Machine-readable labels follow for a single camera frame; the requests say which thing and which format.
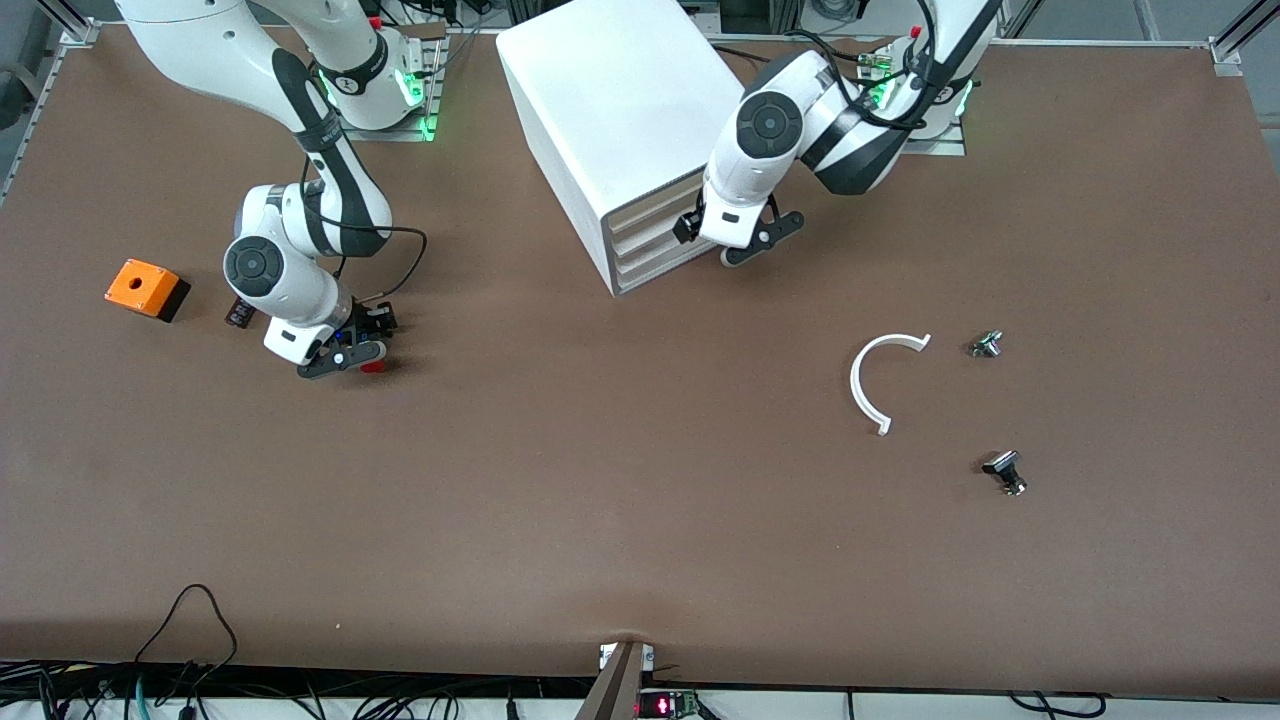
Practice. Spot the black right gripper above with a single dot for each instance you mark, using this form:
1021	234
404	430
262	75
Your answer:
375	321

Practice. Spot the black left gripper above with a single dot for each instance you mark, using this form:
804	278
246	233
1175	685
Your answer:
687	227

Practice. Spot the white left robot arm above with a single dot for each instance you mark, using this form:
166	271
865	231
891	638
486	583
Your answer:
770	125

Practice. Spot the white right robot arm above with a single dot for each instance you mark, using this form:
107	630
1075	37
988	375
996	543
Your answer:
260	265

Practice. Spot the black flat push button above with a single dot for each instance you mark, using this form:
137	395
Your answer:
1003	466

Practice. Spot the small black connector block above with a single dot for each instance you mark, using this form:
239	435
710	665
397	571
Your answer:
238	315

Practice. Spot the white curved plastic arc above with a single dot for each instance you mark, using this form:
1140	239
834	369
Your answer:
858	385

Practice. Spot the orange box with black base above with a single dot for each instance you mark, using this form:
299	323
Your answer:
135	285

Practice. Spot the dark grey background object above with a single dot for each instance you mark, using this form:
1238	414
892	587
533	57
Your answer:
20	95

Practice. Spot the red LED display device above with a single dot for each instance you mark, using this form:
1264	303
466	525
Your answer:
655	706

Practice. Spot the right arm aluminium base plate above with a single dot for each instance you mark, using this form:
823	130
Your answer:
415	132

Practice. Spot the left arm aluminium base plate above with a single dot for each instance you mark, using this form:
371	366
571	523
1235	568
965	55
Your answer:
945	148

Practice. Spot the aluminium frame profile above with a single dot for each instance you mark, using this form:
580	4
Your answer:
70	20
1235	40

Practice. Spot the white mounting bracket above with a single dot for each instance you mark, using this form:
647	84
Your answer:
650	656

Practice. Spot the brown angled camera post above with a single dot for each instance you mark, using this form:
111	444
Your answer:
610	695

